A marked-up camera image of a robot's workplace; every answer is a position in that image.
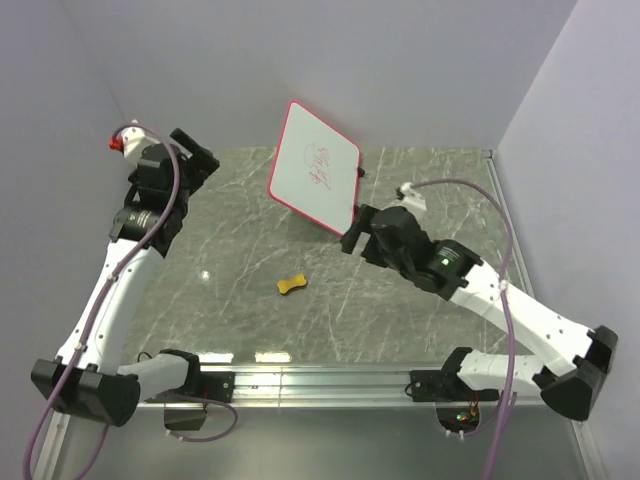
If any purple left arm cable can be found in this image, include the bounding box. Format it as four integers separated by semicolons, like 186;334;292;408
22;124;181;480

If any aluminium right side rail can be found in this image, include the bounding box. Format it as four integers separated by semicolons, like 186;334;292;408
482;149;608;480

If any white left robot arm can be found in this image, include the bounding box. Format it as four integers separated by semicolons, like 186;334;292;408
31;123;220;427

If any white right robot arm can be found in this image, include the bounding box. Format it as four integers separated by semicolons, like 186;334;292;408
340;205;618;421

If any pink framed whiteboard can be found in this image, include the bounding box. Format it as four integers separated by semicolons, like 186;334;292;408
267;101;362;236

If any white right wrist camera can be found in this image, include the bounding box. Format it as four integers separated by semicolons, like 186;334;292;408
396;182;427;219

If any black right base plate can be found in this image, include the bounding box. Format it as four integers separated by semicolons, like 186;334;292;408
405;370;500;403

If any aluminium rail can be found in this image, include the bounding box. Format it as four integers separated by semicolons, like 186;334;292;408
482;149;608;480
134;364;551;409

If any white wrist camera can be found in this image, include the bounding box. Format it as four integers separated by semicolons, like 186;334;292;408
108;120;155;165
396;182;427;219

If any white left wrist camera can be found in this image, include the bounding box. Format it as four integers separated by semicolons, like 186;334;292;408
108;120;155;165

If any aluminium front rail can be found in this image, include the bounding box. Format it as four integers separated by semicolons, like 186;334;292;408
134;364;551;409

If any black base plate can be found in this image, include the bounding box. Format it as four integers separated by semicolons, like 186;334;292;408
405;370;500;403
182;371;235;403

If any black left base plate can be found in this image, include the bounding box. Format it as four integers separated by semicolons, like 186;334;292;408
182;371;235;403

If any yellow bone-shaped eraser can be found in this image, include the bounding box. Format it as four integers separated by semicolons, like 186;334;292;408
277;274;308;296

